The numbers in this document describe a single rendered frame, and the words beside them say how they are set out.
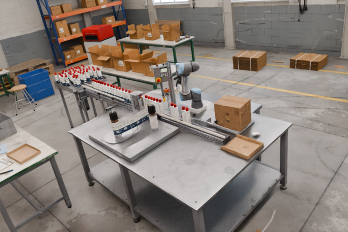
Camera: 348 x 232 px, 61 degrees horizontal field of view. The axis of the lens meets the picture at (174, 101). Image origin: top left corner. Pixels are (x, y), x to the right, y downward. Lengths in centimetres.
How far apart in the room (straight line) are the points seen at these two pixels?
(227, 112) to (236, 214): 99
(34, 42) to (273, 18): 728
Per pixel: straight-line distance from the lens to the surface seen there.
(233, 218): 309
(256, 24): 872
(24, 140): 408
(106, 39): 884
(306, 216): 348
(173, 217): 317
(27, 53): 1063
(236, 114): 303
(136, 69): 557
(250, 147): 291
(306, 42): 827
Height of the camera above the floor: 246
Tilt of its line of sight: 24 degrees down
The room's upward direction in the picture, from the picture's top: 9 degrees counter-clockwise
